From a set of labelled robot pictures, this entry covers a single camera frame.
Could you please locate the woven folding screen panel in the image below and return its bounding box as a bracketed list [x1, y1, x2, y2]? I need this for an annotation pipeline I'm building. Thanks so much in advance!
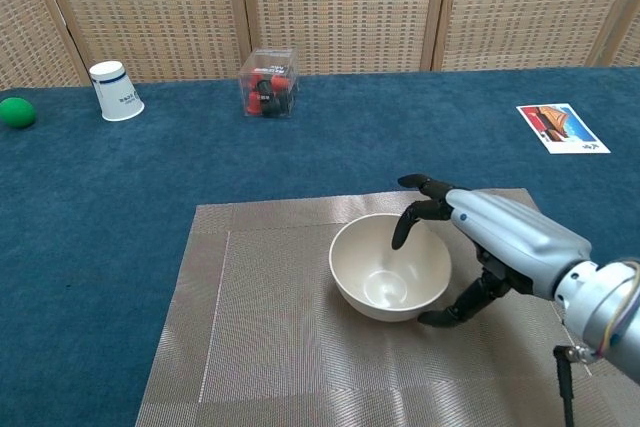
[432, 0, 637, 72]
[32, 0, 247, 84]
[588, 0, 640, 68]
[0, 0, 90, 91]
[238, 0, 447, 76]

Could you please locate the cream ceramic bowl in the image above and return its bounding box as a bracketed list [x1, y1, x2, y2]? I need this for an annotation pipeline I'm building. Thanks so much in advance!
[328, 212, 453, 323]

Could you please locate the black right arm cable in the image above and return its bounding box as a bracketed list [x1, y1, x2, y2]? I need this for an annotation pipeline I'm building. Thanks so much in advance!
[553, 345, 576, 427]

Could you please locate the photo card with white border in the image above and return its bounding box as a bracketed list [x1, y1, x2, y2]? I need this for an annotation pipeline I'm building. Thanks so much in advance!
[516, 102, 612, 155]

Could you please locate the green ball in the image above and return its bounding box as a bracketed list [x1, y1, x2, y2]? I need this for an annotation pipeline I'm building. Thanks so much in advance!
[0, 97, 37, 129]

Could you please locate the blue felt table cover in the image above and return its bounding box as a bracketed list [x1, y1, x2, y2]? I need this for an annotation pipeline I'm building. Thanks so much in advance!
[0, 65, 640, 427]

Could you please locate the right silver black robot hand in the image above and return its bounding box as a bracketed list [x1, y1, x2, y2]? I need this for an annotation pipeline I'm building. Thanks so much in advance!
[392, 174, 594, 329]

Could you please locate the beige woven placemat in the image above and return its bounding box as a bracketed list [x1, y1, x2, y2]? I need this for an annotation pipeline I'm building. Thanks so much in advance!
[134, 188, 640, 427]

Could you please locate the white paper cup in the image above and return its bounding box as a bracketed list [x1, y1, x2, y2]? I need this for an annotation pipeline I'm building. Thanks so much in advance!
[89, 60, 146, 122]

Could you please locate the clear box with red pieces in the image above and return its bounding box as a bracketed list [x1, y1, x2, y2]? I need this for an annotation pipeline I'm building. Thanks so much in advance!
[238, 46, 300, 120]

